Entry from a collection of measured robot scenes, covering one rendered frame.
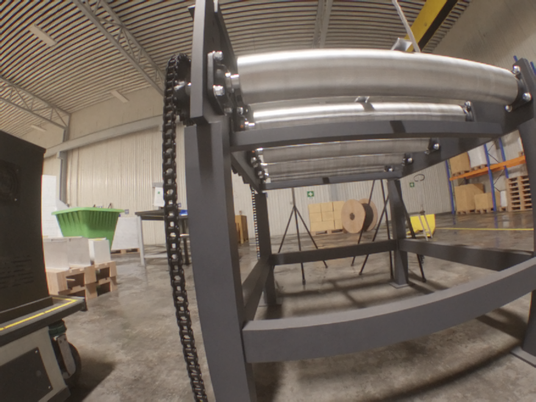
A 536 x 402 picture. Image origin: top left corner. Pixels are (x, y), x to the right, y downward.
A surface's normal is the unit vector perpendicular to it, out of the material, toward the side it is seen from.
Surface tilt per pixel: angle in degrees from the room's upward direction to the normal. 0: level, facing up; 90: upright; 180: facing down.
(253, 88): 144
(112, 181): 90
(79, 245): 90
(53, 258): 90
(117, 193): 90
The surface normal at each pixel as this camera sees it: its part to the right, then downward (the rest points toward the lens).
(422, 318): -0.06, -0.08
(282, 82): 0.03, 0.68
